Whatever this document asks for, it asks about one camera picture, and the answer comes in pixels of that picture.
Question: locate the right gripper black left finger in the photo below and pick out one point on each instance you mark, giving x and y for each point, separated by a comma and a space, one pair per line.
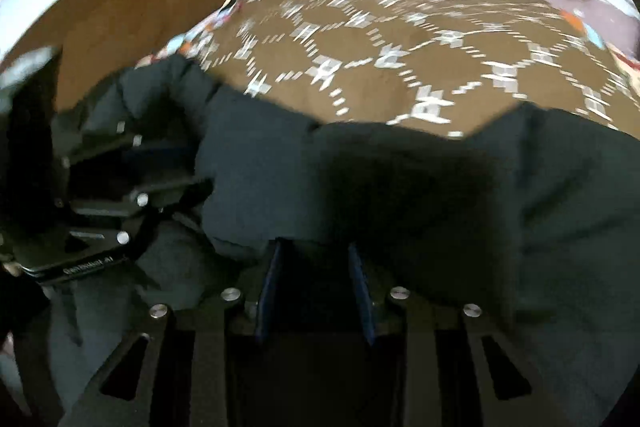
195, 367

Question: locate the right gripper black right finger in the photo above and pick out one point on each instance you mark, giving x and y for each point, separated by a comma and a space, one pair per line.
439, 357

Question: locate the black large shirt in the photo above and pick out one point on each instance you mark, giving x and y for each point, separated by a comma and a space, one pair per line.
534, 219

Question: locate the brown wooden headboard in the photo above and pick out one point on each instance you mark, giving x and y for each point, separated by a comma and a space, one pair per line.
98, 37

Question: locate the brown patterned bedspread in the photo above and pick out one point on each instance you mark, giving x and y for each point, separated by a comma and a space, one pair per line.
442, 66

